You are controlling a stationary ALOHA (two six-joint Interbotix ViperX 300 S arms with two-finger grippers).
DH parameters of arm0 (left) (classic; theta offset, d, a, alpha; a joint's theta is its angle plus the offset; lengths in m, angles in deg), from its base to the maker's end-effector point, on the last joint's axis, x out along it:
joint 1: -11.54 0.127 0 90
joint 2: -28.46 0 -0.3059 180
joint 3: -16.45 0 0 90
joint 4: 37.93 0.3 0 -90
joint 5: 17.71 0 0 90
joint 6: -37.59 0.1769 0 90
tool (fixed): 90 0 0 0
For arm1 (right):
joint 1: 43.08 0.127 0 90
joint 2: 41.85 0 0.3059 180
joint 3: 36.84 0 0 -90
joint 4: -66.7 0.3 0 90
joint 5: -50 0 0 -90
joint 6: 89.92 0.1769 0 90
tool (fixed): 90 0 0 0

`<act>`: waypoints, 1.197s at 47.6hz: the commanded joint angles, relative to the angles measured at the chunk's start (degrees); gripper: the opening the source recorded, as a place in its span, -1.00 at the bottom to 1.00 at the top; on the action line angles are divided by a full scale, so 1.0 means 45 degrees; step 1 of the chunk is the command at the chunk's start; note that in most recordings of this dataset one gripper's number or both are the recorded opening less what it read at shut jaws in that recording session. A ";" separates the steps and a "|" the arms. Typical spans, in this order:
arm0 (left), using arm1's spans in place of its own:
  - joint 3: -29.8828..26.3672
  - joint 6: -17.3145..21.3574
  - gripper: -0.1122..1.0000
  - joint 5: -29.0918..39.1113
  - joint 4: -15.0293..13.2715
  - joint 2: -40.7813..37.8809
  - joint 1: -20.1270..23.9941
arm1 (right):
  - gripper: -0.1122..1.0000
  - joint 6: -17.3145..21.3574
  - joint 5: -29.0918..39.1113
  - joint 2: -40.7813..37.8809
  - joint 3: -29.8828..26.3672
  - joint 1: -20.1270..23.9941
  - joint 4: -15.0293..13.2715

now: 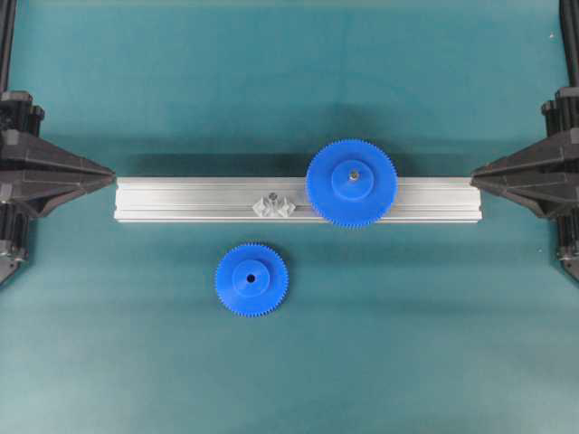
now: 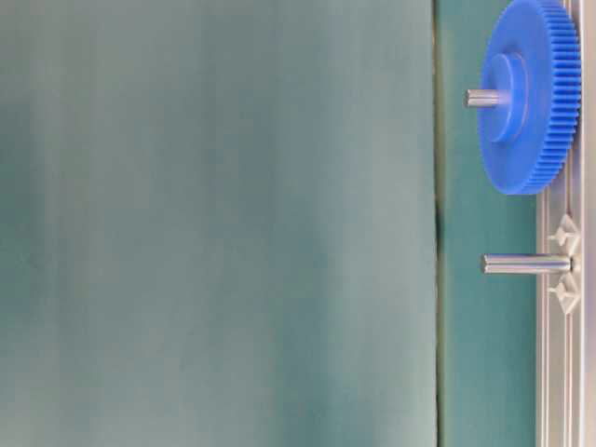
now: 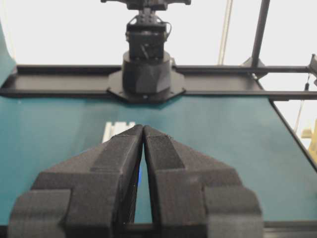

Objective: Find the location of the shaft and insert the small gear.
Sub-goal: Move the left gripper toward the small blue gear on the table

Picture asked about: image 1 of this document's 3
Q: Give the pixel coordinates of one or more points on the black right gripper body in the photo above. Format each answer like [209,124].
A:
[561,113]

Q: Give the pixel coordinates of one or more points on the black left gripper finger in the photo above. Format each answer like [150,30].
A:
[27,158]
[37,195]

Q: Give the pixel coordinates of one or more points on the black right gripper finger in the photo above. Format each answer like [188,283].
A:
[551,151]
[547,196]

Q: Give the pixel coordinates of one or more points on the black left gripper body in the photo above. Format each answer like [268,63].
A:
[18,112]

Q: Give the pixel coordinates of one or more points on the small blue plastic gear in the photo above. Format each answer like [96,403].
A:
[251,280]

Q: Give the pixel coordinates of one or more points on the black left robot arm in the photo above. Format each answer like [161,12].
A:
[15,225]

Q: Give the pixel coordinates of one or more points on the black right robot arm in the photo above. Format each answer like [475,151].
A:
[567,225]

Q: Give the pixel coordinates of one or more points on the large blue plastic gear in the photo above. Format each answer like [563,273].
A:
[351,204]

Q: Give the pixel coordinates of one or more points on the silver aluminium extrusion rail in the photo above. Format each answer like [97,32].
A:
[230,199]

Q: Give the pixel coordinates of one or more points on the black right frame post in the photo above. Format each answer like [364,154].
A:
[568,16]

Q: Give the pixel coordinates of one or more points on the black frame post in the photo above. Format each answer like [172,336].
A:
[7,21]
[568,16]

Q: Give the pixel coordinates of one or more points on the black left frame post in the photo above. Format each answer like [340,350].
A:
[7,21]

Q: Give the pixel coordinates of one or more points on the steel shaft with clear bracket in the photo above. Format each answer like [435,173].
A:
[274,206]

